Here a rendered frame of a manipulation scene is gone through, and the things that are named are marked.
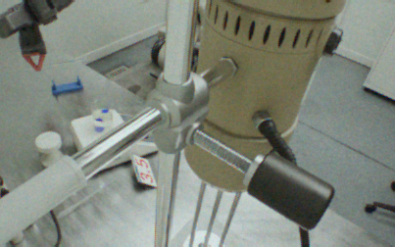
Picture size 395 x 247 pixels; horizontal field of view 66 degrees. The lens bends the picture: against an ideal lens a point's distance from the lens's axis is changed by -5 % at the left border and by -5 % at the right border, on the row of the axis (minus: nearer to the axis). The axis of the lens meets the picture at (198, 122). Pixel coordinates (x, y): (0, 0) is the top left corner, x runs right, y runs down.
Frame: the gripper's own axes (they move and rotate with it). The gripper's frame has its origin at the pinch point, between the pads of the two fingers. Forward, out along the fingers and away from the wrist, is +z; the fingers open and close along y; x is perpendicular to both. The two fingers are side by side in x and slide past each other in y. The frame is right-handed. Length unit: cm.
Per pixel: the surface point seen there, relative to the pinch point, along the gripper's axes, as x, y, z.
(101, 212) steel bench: 5, 50, 10
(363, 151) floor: 183, 23, 87
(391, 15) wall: 296, -61, 32
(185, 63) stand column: 7, 80, -45
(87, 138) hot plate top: 7.1, 34.5, 1.2
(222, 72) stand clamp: 11, 78, -42
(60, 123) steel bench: 2.4, 16.5, 9.8
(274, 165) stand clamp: 10, 85, -41
